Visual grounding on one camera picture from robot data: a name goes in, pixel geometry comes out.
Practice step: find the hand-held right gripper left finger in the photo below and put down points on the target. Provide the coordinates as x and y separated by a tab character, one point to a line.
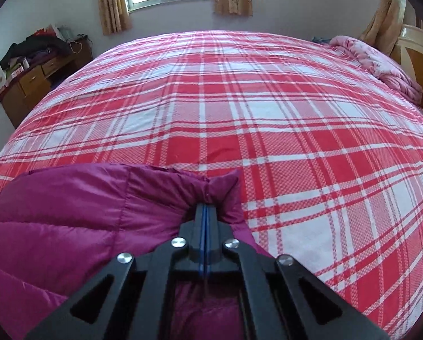
197	233

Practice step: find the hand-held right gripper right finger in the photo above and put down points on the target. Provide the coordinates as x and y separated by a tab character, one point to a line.
213	241

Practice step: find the magenta down jacket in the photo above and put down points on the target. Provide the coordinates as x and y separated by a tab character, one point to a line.
73	219

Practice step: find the pile of dark clothes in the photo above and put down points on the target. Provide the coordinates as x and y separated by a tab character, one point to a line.
34	47

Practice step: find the bed with red plaid sheet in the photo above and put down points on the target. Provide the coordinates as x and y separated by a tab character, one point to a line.
268	131

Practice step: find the brown wooden desk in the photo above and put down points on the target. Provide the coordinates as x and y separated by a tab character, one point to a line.
31	81

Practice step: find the blue cloth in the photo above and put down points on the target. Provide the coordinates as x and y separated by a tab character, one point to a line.
320	40

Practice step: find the pink blanket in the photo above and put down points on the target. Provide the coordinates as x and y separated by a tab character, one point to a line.
374	60

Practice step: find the pink flat box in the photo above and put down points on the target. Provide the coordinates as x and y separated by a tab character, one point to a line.
17	72

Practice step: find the white printed box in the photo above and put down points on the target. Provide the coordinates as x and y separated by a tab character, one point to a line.
1	76

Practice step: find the red paper bag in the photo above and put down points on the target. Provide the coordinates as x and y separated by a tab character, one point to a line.
46	31

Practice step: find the wooden bed headboard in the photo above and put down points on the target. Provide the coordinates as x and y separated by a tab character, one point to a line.
416	63

